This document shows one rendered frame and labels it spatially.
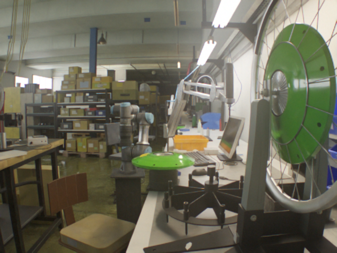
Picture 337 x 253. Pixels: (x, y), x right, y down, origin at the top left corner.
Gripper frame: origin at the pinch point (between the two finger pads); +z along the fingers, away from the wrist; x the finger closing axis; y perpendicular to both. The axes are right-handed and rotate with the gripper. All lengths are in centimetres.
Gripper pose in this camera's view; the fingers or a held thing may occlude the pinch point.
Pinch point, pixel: (126, 155)
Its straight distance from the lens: 161.5
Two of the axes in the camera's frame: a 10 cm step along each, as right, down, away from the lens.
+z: 0.0, 10.0, 0.8
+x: 9.9, -0.1, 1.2
